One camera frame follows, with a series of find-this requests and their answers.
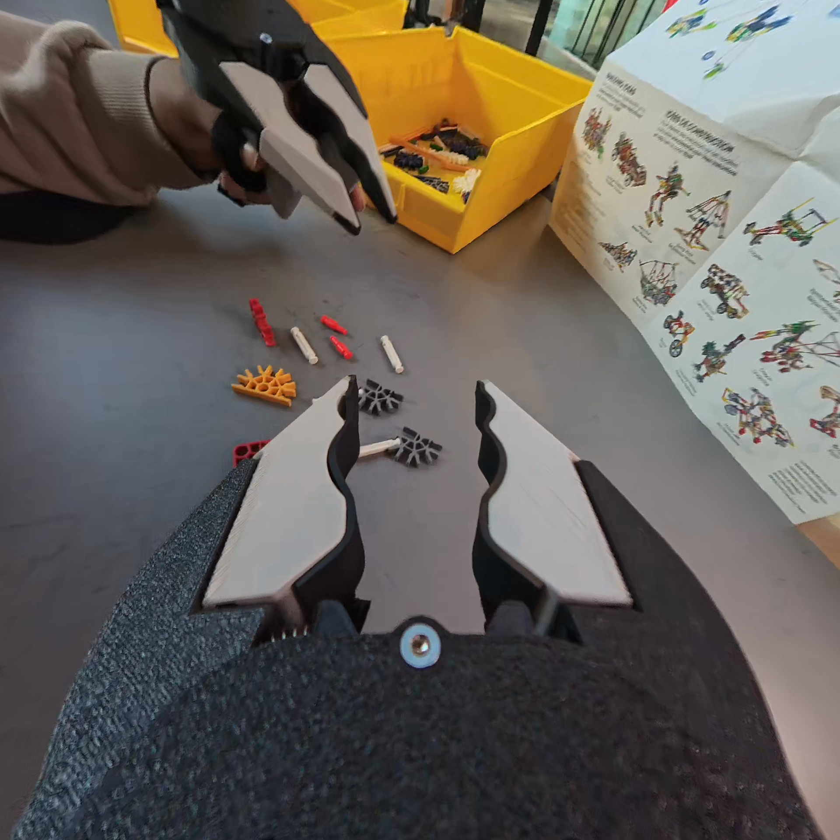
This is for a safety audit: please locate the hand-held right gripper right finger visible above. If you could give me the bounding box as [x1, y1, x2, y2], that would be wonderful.
[472, 379, 634, 636]

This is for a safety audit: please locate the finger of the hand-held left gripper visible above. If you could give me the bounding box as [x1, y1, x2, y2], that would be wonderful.
[220, 62, 363, 236]
[290, 64, 399, 225]

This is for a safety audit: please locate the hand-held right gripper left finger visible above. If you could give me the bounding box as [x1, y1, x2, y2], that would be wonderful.
[202, 375, 366, 634]

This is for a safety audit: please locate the pile of colourful building pieces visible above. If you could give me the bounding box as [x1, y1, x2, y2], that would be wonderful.
[379, 118, 490, 204]

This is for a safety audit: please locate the yellow connector piece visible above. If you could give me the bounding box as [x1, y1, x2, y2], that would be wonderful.
[231, 365, 298, 408]

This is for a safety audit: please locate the grey half-round connector piece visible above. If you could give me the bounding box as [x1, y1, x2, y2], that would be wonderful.
[357, 379, 404, 416]

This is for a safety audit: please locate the yellow plastic bin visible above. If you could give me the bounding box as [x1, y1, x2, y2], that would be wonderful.
[322, 26, 595, 255]
[107, 0, 409, 59]

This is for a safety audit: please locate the person's left forearm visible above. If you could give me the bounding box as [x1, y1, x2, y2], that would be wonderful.
[0, 13, 165, 207]

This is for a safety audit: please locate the grey desk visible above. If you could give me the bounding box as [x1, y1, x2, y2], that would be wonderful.
[0, 39, 840, 840]

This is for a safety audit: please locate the person's left hand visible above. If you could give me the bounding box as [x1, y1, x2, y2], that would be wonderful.
[146, 58, 224, 178]

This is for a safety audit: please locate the black wrist rest pad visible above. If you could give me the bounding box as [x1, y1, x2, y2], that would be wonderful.
[0, 190, 140, 245]

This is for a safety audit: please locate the building set cardboard box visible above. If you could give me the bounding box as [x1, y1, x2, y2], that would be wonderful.
[797, 515, 840, 565]

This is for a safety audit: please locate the folded building instruction booklet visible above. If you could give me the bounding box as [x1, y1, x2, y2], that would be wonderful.
[548, 0, 840, 526]

